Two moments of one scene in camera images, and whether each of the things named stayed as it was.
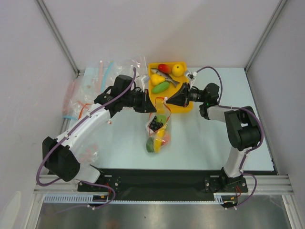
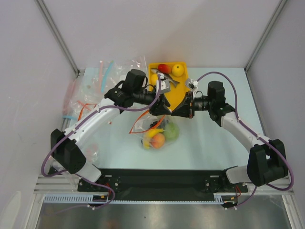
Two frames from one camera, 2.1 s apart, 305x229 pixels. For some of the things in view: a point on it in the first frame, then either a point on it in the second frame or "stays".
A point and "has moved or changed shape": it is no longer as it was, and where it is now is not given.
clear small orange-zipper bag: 83,107 stays
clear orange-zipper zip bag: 158,127 has moved or changed shape
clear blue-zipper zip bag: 102,74 stays
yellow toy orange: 177,70 stays
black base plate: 162,184 stays
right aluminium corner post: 277,12 stays
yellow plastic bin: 160,99 stays
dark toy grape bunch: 155,125 has moved or changed shape
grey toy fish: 167,76 stays
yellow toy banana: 160,134 to 148,134
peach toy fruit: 167,140 to 157,141
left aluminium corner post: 58,37 stays
